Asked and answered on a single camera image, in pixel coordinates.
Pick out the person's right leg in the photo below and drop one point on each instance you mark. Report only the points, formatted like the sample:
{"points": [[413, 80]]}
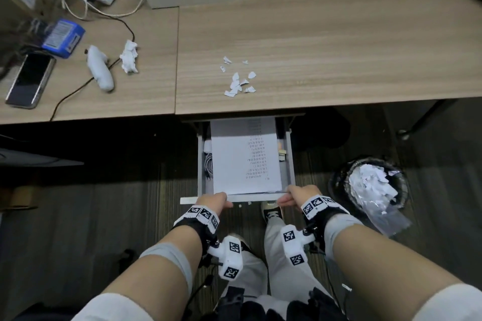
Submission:
{"points": [[286, 279]]}

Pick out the person's right hand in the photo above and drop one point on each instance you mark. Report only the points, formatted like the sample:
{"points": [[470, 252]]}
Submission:
{"points": [[299, 196]]}

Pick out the person's left hand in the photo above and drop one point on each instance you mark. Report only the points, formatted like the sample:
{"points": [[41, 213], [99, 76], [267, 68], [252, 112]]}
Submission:
{"points": [[214, 200]]}

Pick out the flat brown cardboard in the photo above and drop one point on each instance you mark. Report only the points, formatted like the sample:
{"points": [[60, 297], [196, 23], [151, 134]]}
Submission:
{"points": [[22, 196]]}

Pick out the black waste bin with paper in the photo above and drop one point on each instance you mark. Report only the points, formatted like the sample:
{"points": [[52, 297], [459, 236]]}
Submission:
{"points": [[391, 221]]}

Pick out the black waist pack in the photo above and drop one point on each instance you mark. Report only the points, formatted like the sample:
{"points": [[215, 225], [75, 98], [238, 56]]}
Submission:
{"points": [[301, 309]]}

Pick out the crumpled white tissue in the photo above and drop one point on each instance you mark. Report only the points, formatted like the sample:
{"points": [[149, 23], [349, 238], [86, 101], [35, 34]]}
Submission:
{"points": [[128, 55]]}

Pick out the grey metal drawer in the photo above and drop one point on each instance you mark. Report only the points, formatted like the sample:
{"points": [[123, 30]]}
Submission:
{"points": [[200, 178]]}

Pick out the white handheld controller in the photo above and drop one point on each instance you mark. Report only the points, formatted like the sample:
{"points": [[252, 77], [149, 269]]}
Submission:
{"points": [[99, 68]]}

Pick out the black smartphone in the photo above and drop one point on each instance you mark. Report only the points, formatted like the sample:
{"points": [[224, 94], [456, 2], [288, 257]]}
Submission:
{"points": [[30, 80]]}

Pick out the stack of printed paper sheets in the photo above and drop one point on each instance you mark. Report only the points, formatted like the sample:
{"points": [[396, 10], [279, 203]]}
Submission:
{"points": [[233, 159]]}

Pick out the small beige boxes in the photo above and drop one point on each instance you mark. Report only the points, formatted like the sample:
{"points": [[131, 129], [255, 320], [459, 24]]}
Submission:
{"points": [[282, 151]]}

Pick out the person's left forearm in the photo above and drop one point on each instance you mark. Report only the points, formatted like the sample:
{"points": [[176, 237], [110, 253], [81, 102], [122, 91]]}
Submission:
{"points": [[150, 283]]}

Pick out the person's right forearm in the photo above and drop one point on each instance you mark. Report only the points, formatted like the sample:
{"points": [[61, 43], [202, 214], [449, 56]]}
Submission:
{"points": [[395, 268]]}

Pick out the wooden desk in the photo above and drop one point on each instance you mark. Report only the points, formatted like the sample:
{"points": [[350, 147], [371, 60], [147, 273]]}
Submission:
{"points": [[339, 50]]}

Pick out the person's left leg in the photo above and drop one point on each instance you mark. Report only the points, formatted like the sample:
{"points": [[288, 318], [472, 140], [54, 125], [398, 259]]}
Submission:
{"points": [[252, 275]]}

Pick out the white marker wrist tracker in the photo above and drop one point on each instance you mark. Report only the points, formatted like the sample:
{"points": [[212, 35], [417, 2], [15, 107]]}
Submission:
{"points": [[231, 260], [293, 245]]}

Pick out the black mesh trash bin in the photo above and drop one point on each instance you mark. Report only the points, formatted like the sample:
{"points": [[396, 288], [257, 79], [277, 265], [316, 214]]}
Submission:
{"points": [[338, 181]]}

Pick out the blue battery pack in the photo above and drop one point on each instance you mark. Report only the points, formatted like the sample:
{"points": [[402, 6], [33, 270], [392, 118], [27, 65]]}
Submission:
{"points": [[62, 36]]}

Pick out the person's leg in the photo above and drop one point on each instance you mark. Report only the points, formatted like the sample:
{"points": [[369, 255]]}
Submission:
{"points": [[286, 279], [252, 275]]}

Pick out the torn white paper scraps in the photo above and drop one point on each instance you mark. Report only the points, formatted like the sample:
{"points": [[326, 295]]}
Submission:
{"points": [[234, 85]]}

